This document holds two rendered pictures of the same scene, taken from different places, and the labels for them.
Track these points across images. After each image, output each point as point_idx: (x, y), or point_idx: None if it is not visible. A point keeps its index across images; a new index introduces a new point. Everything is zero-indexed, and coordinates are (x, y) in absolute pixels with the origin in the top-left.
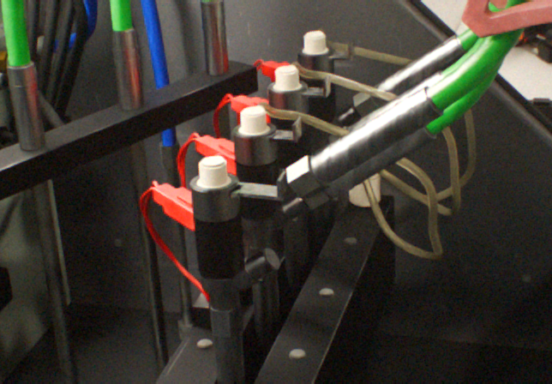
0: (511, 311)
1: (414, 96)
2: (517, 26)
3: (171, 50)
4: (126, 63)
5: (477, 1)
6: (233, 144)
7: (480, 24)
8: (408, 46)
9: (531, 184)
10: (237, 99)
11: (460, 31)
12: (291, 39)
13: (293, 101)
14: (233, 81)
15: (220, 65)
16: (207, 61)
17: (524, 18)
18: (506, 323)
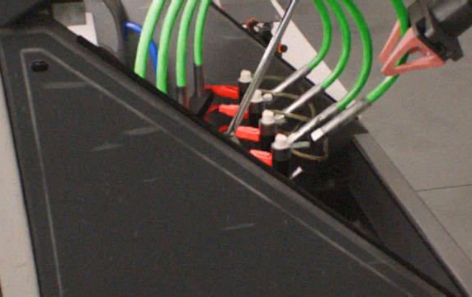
0: (313, 176)
1: (362, 100)
2: (404, 71)
3: (156, 86)
4: (185, 100)
5: (390, 64)
6: (251, 128)
7: (389, 72)
8: (269, 69)
9: None
10: (223, 106)
11: None
12: (216, 73)
13: (261, 105)
14: (209, 98)
15: (204, 91)
16: (197, 91)
17: (408, 68)
18: (311, 181)
